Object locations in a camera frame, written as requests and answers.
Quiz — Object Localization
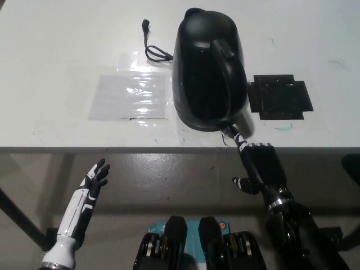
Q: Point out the black robot body block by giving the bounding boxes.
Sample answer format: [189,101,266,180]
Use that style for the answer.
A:
[133,215,188,270]
[198,216,268,270]

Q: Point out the black power cord with plug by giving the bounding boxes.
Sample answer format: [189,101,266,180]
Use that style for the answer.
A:
[140,18,174,64]

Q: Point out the black table leg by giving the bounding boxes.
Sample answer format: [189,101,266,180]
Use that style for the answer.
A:
[337,227,360,252]
[0,186,60,253]

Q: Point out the black electric kettle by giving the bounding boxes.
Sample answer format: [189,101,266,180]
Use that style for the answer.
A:
[171,7,249,132]

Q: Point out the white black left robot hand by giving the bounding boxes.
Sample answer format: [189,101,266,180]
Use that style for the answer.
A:
[55,157,111,249]

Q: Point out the transparent plastic sheet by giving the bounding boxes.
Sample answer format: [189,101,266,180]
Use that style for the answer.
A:
[87,52,172,121]

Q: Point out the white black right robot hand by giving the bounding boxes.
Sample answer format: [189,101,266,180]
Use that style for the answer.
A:
[229,124,289,196]

